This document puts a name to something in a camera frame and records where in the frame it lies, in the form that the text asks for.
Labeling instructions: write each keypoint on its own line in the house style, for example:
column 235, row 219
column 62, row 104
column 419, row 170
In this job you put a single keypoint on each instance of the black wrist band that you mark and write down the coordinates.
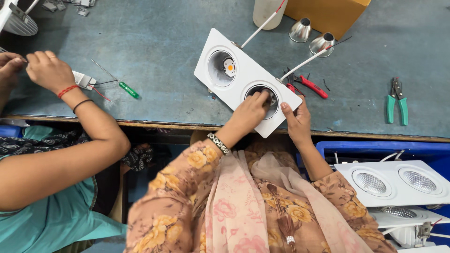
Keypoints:
column 82, row 104

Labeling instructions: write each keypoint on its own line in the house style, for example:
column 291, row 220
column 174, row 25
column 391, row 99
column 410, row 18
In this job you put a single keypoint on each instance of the person's left fingers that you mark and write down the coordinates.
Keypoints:
column 261, row 97

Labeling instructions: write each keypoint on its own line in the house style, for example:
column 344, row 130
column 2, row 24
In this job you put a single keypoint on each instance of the white plastic bottle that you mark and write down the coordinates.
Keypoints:
column 265, row 12

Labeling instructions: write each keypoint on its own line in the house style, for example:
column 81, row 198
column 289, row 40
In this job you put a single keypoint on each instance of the finished white twin downlight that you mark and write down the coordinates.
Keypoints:
column 407, row 219
column 390, row 196

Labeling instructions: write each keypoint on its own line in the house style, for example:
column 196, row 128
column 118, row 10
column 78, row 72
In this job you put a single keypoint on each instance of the white twin downlight fixture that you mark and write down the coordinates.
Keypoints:
column 242, row 61

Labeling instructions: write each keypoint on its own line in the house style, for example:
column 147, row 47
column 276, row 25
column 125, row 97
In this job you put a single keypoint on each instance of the person's right hand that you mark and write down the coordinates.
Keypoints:
column 298, row 124

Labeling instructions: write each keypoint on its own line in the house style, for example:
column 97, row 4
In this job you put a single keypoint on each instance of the peach floral dress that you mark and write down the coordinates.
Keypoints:
column 168, row 210

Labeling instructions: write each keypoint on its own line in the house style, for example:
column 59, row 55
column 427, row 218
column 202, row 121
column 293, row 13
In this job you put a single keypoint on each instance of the person's left hand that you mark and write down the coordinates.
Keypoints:
column 246, row 117

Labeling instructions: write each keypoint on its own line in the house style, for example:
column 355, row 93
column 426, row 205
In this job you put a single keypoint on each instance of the white finned lamp body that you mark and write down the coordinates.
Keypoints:
column 19, row 19

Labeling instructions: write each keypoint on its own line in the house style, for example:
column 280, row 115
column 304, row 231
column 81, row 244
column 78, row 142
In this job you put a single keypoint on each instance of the blue plastic crate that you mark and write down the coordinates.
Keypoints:
column 369, row 149

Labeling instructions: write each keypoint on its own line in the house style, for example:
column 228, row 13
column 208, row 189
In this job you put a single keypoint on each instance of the heap of metal clips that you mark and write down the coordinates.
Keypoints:
column 66, row 4

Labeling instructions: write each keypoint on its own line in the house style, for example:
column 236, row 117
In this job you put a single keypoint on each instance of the silver reflector cone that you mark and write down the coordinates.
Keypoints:
column 299, row 31
column 320, row 45

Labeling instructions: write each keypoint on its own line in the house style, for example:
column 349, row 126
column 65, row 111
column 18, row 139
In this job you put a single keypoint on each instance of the pink floral scarf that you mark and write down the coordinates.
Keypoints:
column 239, row 210

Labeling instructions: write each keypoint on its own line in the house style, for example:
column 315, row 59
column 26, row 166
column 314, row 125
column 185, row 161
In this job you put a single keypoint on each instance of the brown cardboard box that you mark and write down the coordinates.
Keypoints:
column 327, row 14

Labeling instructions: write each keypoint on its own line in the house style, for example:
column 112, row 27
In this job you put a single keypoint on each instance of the red thread wristband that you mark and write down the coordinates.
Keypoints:
column 66, row 90

